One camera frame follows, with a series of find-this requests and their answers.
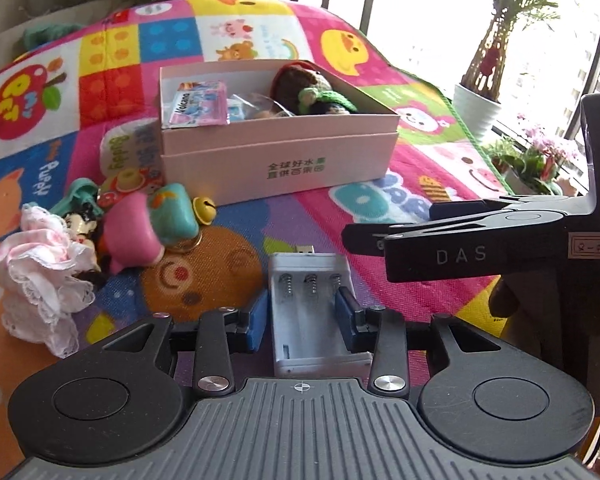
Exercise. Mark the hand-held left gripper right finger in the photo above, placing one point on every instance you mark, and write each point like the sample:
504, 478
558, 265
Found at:
345, 317

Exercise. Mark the small dark-haired figurine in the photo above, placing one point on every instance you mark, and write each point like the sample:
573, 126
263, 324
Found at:
80, 225

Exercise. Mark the white battery holder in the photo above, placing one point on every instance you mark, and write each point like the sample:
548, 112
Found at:
305, 320

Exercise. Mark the clear plastic bag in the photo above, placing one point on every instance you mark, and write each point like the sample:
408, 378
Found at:
250, 107

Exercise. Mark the gold bell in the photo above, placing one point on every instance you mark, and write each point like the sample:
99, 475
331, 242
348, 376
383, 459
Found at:
205, 210

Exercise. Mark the pink flowering potted plant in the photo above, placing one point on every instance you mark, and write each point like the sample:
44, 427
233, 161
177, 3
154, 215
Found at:
545, 150

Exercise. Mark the teal plastic clip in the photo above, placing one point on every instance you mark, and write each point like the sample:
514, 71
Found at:
80, 192

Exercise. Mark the colourful cartoon play mat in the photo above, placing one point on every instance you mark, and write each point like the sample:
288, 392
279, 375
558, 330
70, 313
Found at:
305, 220

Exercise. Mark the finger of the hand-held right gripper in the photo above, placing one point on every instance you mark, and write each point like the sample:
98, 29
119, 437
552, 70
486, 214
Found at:
480, 206
455, 252

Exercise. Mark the potted palm in white pot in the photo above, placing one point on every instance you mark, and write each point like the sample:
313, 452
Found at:
475, 110

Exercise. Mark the person's right hand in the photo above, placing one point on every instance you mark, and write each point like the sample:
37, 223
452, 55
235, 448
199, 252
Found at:
505, 300

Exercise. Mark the small yellow red toy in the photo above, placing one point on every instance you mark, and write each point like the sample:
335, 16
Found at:
125, 180

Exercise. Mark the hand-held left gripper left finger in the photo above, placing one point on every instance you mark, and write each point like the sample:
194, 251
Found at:
257, 320

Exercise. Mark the pink and teal toy figure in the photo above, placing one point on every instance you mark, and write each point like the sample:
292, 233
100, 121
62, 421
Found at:
130, 230

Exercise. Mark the pink cardboard box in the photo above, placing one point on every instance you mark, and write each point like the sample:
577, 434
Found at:
280, 150

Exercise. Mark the brown crochet doll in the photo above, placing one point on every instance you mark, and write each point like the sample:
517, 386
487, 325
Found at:
305, 85

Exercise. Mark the teal cloth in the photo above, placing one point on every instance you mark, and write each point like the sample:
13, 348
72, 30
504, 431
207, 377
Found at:
45, 32

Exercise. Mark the pink tissue packet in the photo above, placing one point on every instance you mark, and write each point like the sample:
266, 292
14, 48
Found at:
195, 105

